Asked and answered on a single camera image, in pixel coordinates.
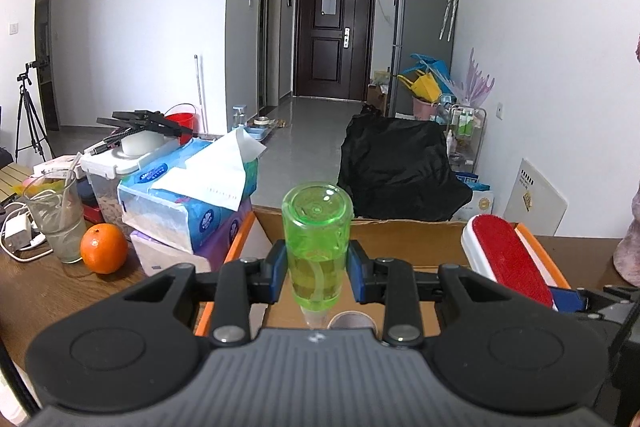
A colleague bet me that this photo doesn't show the orange fruit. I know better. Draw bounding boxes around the orange fruit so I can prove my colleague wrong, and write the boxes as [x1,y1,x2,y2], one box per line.
[80,223,129,275]

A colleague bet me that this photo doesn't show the white floor packets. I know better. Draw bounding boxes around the white floor packets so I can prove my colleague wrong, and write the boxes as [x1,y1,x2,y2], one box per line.
[457,174,496,214]

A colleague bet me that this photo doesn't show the white charger with cables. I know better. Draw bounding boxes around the white charger with cables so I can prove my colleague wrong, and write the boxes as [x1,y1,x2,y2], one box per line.
[0,202,53,264]

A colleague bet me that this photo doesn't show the black camera tripod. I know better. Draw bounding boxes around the black camera tripod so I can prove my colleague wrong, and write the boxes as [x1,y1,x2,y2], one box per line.
[14,61,55,162]

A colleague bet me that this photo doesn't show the dark brown entrance door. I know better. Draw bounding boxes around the dark brown entrance door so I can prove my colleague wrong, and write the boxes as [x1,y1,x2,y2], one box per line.
[293,0,378,102]

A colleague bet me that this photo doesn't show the clear container with white lid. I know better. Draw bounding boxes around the clear container with white lid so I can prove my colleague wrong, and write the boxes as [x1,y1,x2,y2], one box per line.
[80,139,193,228]

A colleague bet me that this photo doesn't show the grey refrigerator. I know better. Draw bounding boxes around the grey refrigerator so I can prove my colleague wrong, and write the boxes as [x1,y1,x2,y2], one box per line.
[389,0,458,120]

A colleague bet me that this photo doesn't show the pet water dispenser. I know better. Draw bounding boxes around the pet water dispenser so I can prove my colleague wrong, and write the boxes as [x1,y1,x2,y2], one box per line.
[231,104,274,140]

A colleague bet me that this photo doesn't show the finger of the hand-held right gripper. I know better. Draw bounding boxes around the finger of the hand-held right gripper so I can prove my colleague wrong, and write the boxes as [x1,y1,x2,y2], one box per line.
[575,284,640,388]
[549,287,587,314]

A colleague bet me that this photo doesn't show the black cloth covered chair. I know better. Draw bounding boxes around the black cloth covered chair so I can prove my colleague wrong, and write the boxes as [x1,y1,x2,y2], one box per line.
[337,104,473,223]

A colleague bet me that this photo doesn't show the white folded umbrella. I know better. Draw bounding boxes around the white folded umbrella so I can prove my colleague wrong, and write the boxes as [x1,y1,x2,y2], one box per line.
[439,0,459,42]

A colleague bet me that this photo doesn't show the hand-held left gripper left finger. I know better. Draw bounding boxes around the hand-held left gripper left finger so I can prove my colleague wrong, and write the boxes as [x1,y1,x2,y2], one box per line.
[120,241,290,349]

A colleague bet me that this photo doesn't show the white round bowl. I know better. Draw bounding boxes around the white round bowl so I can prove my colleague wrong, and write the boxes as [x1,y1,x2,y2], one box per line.
[121,130,168,158]

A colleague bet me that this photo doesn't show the white cylinder cap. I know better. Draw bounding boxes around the white cylinder cap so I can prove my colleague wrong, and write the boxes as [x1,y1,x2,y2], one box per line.
[327,310,377,331]

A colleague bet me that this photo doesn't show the purple tissue pack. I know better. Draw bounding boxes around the purple tissue pack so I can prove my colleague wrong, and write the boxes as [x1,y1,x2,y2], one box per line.
[130,199,253,278]

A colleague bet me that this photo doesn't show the small floor cardboard box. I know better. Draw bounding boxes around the small floor cardboard box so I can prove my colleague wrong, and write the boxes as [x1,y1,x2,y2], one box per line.
[366,69,393,115]

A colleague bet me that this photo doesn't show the grey ribbed vase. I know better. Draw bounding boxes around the grey ribbed vase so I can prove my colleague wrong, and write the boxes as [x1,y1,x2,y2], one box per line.
[614,179,640,294]

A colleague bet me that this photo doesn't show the metal trolley with bottles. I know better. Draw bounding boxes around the metal trolley with bottles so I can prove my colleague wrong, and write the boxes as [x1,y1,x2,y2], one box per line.
[437,104,488,172]

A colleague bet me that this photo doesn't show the blue tissue pack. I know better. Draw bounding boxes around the blue tissue pack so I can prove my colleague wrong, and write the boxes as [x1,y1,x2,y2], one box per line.
[117,127,268,254]

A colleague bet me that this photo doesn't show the dark side door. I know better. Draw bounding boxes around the dark side door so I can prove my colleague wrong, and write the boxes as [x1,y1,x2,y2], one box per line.
[257,0,284,110]

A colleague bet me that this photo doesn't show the purple fairy wings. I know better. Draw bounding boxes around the purple fairy wings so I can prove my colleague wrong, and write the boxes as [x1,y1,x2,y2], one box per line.
[447,48,496,110]

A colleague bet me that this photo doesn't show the blue plastic stool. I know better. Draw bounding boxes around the blue plastic stool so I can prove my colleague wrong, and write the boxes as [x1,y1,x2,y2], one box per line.
[410,53,453,95]

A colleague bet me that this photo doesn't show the red bucket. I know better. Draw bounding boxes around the red bucket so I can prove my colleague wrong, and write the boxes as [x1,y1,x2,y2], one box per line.
[164,103,197,132]

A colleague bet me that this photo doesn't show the red and white lint brush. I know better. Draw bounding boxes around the red and white lint brush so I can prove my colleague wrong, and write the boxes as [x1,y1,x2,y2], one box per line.
[461,213,555,310]

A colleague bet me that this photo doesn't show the pink and white box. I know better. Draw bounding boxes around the pink and white box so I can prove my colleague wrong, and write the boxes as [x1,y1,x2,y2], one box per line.
[32,154,83,178]

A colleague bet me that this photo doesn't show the green spray bottle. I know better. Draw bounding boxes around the green spray bottle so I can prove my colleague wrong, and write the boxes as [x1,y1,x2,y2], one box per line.
[281,181,355,333]

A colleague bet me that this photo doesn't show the pink bucket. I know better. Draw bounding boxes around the pink bucket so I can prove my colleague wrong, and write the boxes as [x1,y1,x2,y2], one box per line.
[412,96,441,122]

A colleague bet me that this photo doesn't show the red printed cardboard box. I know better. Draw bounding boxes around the red printed cardboard box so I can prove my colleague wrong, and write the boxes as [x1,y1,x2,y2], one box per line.
[195,206,572,344]

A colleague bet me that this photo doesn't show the black gooseneck clamp holder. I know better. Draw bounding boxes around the black gooseneck clamp holder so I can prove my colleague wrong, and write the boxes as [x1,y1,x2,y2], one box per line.
[82,109,196,156]

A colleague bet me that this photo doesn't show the white mop handle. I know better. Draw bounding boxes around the white mop handle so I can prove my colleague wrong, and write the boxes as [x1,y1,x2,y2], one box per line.
[194,54,207,134]

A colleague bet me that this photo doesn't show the white board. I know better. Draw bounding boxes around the white board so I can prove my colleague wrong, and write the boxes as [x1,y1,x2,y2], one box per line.
[503,158,569,238]

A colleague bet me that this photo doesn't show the clear glass cup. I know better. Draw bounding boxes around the clear glass cup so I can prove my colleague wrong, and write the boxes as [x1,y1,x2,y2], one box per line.
[22,169,87,264]

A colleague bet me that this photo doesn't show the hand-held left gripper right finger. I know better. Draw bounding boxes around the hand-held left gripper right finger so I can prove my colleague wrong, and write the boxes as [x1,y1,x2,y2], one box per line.
[346,239,518,349]

